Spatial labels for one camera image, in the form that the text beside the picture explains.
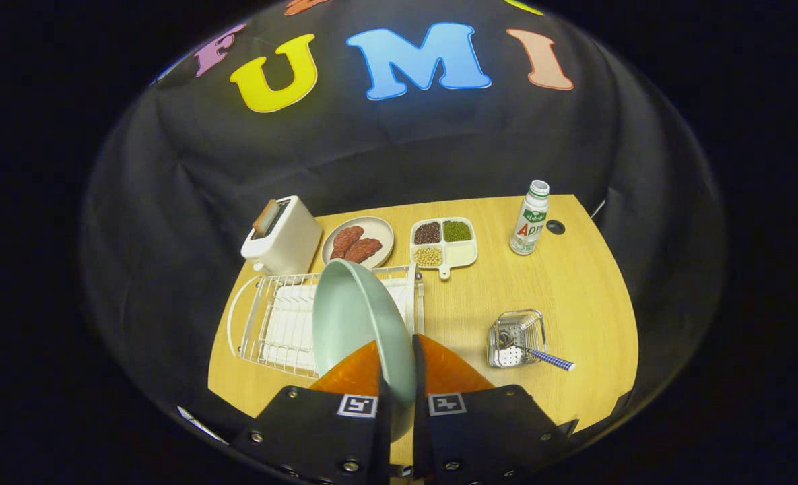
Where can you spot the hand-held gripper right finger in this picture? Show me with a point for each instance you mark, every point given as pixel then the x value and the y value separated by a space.
pixel 486 431

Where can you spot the black backdrop cloth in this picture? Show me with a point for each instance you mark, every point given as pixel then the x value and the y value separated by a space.
pixel 170 202

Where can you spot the pale green plate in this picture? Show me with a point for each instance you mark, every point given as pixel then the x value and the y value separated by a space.
pixel 351 316

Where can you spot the white toaster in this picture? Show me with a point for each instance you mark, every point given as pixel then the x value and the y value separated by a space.
pixel 291 239

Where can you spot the white divided dish with beans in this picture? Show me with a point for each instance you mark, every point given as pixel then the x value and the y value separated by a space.
pixel 462 254

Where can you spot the white green drink bottle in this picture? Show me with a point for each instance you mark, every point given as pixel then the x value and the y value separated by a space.
pixel 528 222

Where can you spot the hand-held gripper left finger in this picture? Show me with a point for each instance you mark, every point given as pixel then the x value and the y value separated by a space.
pixel 318 431

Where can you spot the toast slice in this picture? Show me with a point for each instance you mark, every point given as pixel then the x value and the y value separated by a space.
pixel 264 217

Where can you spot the beige plate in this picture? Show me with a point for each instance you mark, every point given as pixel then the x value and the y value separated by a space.
pixel 378 232

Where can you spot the red meat piece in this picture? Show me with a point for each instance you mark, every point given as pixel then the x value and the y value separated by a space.
pixel 365 249
pixel 346 240

